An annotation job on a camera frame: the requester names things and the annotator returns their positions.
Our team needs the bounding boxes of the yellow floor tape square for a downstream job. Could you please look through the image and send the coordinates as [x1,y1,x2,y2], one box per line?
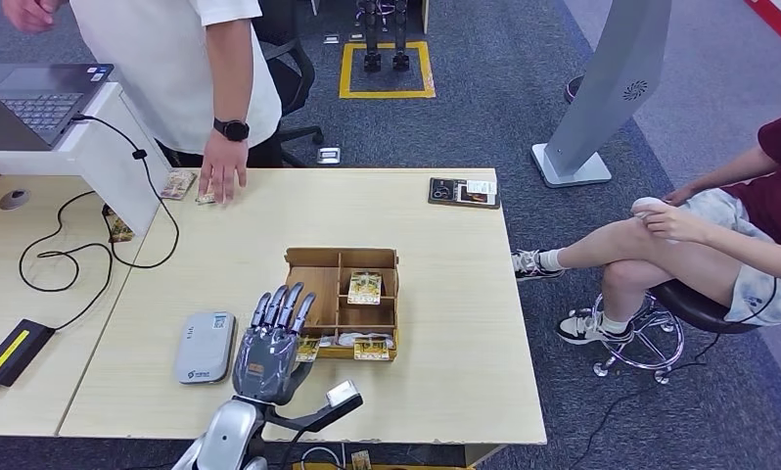
[339,41,436,101]

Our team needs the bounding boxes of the standing person's left hand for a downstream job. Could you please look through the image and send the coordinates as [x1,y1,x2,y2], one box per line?
[198,132,250,207]

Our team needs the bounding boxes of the white cable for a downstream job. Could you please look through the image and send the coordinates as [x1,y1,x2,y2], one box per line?
[299,446,346,470]

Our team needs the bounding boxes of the black laptop power cable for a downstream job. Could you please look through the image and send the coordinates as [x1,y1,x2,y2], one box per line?
[18,115,182,332]

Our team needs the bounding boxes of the grey kiosk stand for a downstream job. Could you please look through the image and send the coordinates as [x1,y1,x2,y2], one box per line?
[530,0,671,190]

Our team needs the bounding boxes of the standing person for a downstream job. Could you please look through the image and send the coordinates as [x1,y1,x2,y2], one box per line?
[1,0,283,207]

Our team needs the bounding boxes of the white handheld device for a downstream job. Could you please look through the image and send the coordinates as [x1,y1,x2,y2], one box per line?
[630,197,668,219]

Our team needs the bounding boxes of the seated person's left hand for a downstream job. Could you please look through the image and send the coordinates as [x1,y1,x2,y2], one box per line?
[636,202,710,245]

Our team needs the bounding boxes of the seated person's right hand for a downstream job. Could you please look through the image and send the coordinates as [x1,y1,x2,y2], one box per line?
[663,184,697,208]

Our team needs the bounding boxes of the black stool chrome base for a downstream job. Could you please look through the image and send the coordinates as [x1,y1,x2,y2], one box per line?
[591,278,761,386]

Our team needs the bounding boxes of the white desk riser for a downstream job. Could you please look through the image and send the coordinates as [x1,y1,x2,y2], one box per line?
[0,82,172,236]

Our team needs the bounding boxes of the black display tray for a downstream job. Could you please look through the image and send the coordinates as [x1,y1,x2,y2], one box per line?
[428,177,501,211]

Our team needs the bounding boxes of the black robot legs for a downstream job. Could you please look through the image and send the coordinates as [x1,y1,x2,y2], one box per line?
[356,0,411,73]

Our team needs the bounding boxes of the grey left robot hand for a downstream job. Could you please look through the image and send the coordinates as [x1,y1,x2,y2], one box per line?
[232,282,317,406]

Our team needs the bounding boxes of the white plastic packet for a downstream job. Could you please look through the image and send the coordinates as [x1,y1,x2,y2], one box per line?
[336,332,395,349]

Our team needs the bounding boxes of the standing person's right hand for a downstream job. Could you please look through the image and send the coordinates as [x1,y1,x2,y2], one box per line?
[1,0,65,35]

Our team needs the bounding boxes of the black power adapter yellow label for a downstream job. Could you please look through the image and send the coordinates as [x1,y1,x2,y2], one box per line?
[0,318,57,388]

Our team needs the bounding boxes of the dark grey laptop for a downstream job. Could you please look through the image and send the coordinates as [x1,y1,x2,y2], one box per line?
[0,63,115,153]

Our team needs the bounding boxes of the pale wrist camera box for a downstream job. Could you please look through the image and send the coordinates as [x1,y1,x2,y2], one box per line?
[325,380,364,411]

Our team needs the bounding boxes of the black office chair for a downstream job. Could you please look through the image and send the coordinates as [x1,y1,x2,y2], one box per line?
[251,0,325,168]

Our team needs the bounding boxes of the black wrist watch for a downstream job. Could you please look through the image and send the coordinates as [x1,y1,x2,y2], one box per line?
[212,117,251,143]

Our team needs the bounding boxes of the black floor cable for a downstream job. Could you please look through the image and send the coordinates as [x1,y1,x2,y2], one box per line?
[569,272,781,470]

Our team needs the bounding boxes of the seated person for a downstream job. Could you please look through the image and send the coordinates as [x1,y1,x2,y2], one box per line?
[512,103,781,347]

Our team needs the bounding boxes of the wooden organizer box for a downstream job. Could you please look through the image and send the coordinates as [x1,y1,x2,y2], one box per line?
[276,246,400,362]

